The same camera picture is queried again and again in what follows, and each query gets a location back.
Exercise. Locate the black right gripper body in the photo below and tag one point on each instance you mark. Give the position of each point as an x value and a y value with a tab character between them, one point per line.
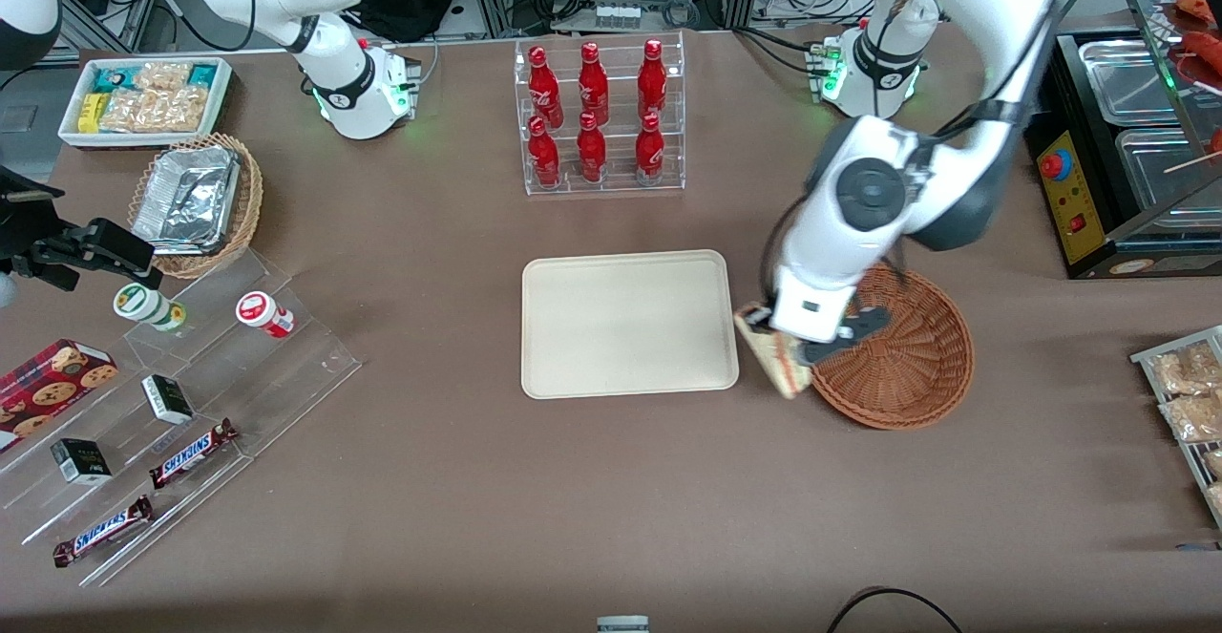
29	228

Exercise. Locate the triangular sandwich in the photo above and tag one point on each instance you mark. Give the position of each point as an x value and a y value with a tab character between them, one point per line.
789	377

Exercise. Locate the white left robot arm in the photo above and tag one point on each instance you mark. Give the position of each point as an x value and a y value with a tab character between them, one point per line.
964	3

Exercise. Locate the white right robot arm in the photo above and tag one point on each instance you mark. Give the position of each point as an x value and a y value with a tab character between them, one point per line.
315	3

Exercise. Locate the silver foil tray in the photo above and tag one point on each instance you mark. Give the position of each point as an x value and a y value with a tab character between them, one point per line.
186	199

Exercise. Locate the round brown wicker basket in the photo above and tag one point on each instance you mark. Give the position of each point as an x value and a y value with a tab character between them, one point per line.
907	375

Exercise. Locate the beige rectangular tray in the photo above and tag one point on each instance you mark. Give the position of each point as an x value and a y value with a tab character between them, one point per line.
630	325

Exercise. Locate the light wicker basket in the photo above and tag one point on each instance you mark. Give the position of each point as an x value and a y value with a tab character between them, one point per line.
250	194

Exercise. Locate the tray of packaged crackers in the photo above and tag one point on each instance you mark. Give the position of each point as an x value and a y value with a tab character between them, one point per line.
1193	461

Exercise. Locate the green capped white bottle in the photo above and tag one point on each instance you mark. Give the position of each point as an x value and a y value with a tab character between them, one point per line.
143	305

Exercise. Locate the red cookie box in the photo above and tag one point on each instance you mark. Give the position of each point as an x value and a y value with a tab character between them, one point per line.
48	385

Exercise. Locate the yellow snack bar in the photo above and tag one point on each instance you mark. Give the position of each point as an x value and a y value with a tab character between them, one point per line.
90	113

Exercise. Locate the clear rice cracker bag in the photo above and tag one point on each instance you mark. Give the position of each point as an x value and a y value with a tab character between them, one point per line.
127	111
181	108
162	75

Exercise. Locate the red capped white bottle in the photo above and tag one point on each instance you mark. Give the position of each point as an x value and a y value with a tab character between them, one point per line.
263	313

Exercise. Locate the small black carton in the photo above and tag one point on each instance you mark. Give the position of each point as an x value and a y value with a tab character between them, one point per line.
167	399
81	461

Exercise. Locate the teal snack packet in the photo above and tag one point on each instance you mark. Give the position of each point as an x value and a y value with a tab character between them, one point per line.
201	74
111	79

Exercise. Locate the white plastic snack bin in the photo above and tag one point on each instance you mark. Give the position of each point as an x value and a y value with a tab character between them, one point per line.
225	89

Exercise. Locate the red cola bottle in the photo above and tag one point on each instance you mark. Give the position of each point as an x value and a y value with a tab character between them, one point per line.
544	89
593	87
652	82
649	153
591	153
544	158

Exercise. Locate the clear acrylic stepped display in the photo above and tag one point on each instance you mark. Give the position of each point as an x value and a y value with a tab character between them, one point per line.
277	385

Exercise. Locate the brown Snickers bar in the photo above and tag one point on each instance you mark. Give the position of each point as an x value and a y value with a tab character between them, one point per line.
103	531
191	453

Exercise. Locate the black food warmer machine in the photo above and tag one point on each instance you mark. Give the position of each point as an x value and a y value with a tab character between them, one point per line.
1088	246

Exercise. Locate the clear acrylic bottle rack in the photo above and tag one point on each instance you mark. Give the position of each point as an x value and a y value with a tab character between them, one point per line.
616	36

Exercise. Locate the white power strip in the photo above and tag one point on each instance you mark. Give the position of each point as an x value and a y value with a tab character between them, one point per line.
618	16

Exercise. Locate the small grey device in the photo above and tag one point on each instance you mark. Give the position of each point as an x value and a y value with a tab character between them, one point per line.
622	624

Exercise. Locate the clear cracker snack bag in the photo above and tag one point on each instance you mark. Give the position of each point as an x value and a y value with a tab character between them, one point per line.
1189	370
1216	499
1193	418
1214	463

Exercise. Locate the steel warmer pan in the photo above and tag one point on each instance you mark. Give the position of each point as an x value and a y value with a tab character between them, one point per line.
1155	170
1127	79

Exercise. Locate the red sausage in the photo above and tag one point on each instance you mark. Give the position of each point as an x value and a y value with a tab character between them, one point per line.
1205	46
1193	8

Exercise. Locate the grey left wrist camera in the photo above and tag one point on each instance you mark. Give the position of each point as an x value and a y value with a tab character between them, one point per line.
871	324

